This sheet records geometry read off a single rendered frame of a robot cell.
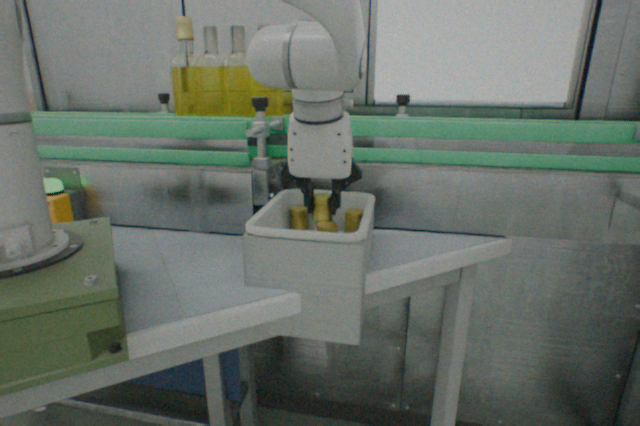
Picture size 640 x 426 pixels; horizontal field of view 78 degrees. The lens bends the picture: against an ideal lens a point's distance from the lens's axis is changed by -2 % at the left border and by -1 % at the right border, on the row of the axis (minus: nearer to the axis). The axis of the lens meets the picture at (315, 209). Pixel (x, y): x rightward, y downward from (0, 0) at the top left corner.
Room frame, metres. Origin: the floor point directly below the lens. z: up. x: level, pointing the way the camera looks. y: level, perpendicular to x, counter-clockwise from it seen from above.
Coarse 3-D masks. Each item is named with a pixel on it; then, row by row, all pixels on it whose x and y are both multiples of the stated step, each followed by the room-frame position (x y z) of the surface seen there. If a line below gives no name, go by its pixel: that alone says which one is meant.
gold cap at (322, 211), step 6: (318, 198) 0.65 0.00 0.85; (324, 198) 0.64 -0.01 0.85; (330, 198) 0.65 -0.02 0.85; (318, 204) 0.65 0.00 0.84; (324, 204) 0.64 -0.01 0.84; (330, 204) 0.65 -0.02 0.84; (318, 210) 0.65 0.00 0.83; (324, 210) 0.64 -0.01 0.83; (330, 210) 0.65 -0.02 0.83; (312, 216) 0.66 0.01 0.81; (318, 216) 0.65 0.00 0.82; (324, 216) 0.64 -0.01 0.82; (330, 216) 0.65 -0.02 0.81; (318, 222) 0.65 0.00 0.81
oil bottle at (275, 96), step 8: (256, 88) 0.84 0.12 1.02; (264, 88) 0.84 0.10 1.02; (272, 88) 0.84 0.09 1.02; (256, 96) 0.84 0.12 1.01; (264, 96) 0.84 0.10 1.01; (272, 96) 0.84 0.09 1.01; (280, 96) 0.87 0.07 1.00; (272, 104) 0.84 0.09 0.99; (280, 104) 0.87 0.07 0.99; (272, 112) 0.84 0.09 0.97; (280, 112) 0.87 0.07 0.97
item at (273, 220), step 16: (288, 192) 0.72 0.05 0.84; (320, 192) 0.72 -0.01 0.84; (352, 192) 0.71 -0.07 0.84; (272, 208) 0.63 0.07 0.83; (288, 208) 0.71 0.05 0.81; (352, 208) 0.70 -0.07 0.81; (368, 208) 0.61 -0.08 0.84; (256, 224) 0.56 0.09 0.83; (272, 224) 0.62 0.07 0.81; (288, 224) 0.71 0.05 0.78; (368, 224) 0.54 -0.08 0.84; (320, 240) 0.51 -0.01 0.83; (336, 240) 0.50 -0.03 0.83; (352, 240) 0.49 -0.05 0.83
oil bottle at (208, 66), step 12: (204, 60) 0.86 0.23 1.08; (216, 60) 0.86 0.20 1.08; (204, 72) 0.86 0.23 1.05; (216, 72) 0.86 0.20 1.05; (204, 84) 0.86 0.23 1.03; (216, 84) 0.86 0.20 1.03; (204, 96) 0.86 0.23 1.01; (216, 96) 0.86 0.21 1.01; (204, 108) 0.86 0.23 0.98; (216, 108) 0.86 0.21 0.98
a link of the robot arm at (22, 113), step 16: (0, 0) 0.43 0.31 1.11; (16, 0) 0.46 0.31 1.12; (0, 16) 0.43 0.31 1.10; (16, 16) 0.45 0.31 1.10; (0, 32) 0.43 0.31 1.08; (16, 32) 0.45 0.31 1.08; (0, 48) 0.43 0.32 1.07; (16, 48) 0.45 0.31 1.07; (0, 64) 0.43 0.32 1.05; (16, 64) 0.45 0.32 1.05; (0, 80) 0.42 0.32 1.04; (16, 80) 0.44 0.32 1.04; (0, 96) 0.42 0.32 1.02; (16, 96) 0.44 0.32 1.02; (0, 112) 0.42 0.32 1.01; (16, 112) 0.43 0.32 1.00
